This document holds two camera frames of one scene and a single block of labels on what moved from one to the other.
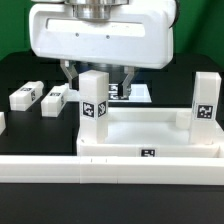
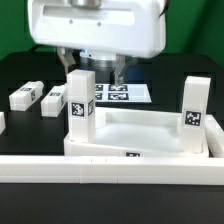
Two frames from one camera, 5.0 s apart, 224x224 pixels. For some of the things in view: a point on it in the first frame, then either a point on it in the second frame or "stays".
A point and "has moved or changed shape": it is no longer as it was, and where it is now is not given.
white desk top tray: x=150 y=132 has moved or changed shape
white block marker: x=205 y=102 -> x=195 y=108
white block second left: x=54 y=101 stays
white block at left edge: x=2 y=122 stays
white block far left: x=24 y=96 stays
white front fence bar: x=112 y=170 stays
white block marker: x=94 y=107 has moved or changed shape
